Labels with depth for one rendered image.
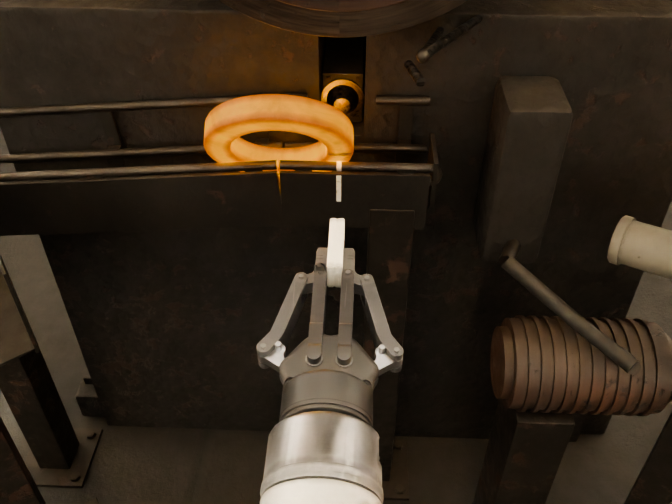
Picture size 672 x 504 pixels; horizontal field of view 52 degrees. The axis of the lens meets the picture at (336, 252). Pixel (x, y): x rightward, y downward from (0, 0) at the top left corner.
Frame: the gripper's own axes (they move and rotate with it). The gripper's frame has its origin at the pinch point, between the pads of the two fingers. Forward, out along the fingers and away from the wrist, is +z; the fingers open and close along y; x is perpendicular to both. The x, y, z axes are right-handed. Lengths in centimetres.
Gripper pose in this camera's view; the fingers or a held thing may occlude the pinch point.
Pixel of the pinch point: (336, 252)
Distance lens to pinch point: 68.2
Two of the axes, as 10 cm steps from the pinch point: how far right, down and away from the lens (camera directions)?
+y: 10.0, 0.3, -0.3
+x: 0.0, -7.0, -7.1
